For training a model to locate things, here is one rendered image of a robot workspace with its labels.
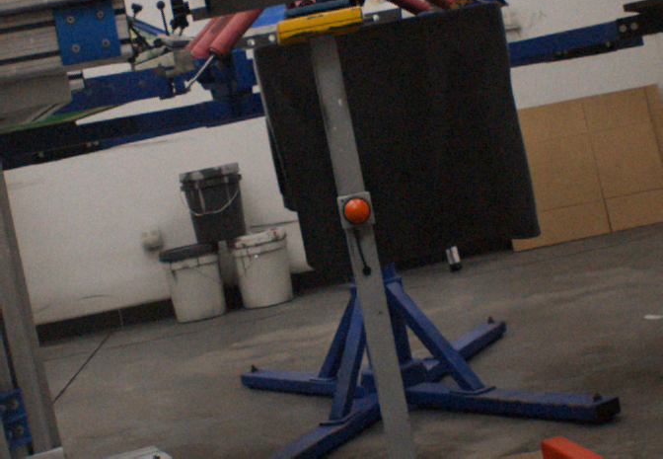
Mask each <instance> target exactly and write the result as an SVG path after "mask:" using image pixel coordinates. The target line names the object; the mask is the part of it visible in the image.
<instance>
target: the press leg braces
mask: <svg viewBox="0 0 663 459"><path fill-rule="evenodd" d="M385 288H386V293H387V297H388V302H389V303H390V304H391V305H392V306H393V308H394V309H395V310H396V311H397V312H398V313H399V314H400V316H401V317H402V318H404V319H405V323H406V324H407V325H408V327H409V328H410V329H411V330H412V331H413V333H414V334H415V335H416V336H417V337H418V339H419V340H420V341H421V342H422V344H423V345H424V346H425V348H426V349H428V351H429V352H430V353H431V354H430V355H429V356H426V357H424V358H423V360H431V359H438V360H439V362H440V363H441V364H442V365H443V367H444V368H445V369H446V370H447V371H448V373H449V374H450V375H451V376H452V379H453V380H454V381H456V382H457V384H458V385H459V386H460V387H461V388H458V389H454V390H451V391H449V392H450V393H454V394H466V395H478V394H481V393H485V392H487V391H490V390H493V389H496V386H495V385H486V386H484V383H483V382H482V381H480V380H479V378H478V377H477V376H476V375H475V373H474V372H473V371H472V370H471V369H470V367H469V366H468V365H467V364H466V363H465V361H464V360H463V359H462V358H461V357H460V355H459V354H458V353H457V348H454V347H453V346H452V345H451V344H450V343H448V341H447V340H446V339H445V338H444V337H443V335H442V334H441V333H440V332H439V331H438V330H437V328H436V327H435V326H434V324H433V323H432V322H431V320H430V319H429V318H428V317H427V316H426V315H425V314H423V312H422V311H421V310H420V309H419V308H418V307H417V306H416V304H415V303H414V302H413V300H412V299H411V298H410V297H409V295H408V294H407V293H406V292H405V291H404V290H403V289H402V288H401V287H400V286H399V285H398V284H397V283H396V282H395V283H391V284H388V285H386V287H385ZM366 341H367V337H366V332H365V327H364V322H363V316H362V311H360V306H359V300H358V294H356V298H355V304H354V305H352V301H351V296H350V298H349V302H348V304H347V306H346V309H345V311H344V314H343V316H342V319H340V322H339V325H338V327H337V329H336V332H335V334H334V337H333V339H332V342H331V346H330V349H329V351H328V354H327V356H326V359H325V361H324V363H323V366H322V369H320V372H319V374H318V376H317V377H314V378H310V380H311V381H323V382H331V381H334V380H337V381H336V385H335V390H334V395H333V400H332V404H331V412H330V416H329V417H328V418H327V419H325V420H324V421H320V422H319V424H328V423H340V422H346V421H348V420H349V419H351V418H352V417H354V416H355V415H357V414H359V413H360V412H361V410H353V411H352V410H351V408H352V403H353V399H354V393H355V388H356V384H357V379H358V374H359V370H360V364H361V359H362V355H364V350H365V346H366ZM338 371H339V372H338ZM337 372H338V374H337Z"/></svg>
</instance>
